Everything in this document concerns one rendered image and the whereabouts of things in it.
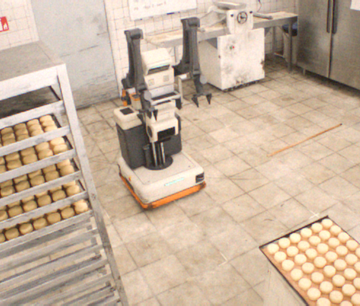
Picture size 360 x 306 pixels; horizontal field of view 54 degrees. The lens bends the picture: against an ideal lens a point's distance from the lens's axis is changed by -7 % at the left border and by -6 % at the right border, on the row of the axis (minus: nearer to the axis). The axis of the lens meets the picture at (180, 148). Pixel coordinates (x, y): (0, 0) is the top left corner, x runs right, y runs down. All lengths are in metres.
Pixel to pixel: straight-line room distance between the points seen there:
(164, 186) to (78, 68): 2.83
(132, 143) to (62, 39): 2.54
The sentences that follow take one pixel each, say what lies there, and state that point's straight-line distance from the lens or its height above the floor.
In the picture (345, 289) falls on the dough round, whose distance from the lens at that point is 1.56.
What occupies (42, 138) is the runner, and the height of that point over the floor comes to 1.59.
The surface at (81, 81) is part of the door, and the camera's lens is 5.58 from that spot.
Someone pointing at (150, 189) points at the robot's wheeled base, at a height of 0.26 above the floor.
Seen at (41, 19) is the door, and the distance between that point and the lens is 5.31.
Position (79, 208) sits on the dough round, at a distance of 1.47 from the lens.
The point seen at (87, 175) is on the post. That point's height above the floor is 1.41.
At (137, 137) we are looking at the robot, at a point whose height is 0.59.
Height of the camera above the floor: 2.11
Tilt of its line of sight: 30 degrees down
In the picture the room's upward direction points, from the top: 6 degrees counter-clockwise
